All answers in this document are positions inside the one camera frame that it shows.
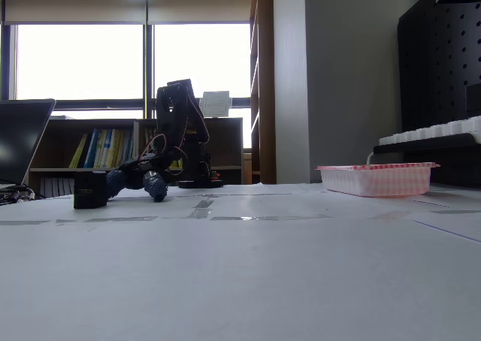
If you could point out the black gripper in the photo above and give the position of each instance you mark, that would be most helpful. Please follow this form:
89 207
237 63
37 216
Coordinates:
132 167

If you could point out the black block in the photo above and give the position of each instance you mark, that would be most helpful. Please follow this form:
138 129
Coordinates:
90 191

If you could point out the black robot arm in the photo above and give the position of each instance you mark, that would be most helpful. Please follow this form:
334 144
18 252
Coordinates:
176 123

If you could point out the blue book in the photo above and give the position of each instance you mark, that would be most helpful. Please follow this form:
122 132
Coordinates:
91 147

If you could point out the yellow leaning book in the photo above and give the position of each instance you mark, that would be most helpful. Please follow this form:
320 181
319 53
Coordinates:
78 152

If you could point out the low wooden bookshelf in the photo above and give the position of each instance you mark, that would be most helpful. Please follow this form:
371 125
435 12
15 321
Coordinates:
225 142

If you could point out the white paper sign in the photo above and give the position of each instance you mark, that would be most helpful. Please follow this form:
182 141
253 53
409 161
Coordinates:
216 103

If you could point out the dark laptop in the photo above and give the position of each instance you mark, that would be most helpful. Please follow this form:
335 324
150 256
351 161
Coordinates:
19 138

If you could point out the white paper table cover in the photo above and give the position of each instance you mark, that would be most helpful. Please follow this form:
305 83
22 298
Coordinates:
240 273

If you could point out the tall wooden shelf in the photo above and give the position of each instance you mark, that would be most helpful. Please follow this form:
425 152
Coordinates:
265 93

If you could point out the beige roller blind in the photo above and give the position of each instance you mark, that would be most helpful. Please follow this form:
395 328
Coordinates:
75 11
199 11

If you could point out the red white checkered tray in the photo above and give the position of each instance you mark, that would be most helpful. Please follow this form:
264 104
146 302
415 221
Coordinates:
376 179

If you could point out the white power strip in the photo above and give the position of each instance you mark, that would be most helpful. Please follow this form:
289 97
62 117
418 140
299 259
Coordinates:
432 130

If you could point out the black pegboard desk organizer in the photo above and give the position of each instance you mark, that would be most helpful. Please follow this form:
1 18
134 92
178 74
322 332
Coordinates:
439 63

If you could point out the dark grey adapter box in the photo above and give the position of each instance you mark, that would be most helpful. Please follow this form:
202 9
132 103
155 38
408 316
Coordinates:
474 100

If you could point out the dark window frame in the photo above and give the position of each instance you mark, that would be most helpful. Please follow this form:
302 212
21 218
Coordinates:
148 67

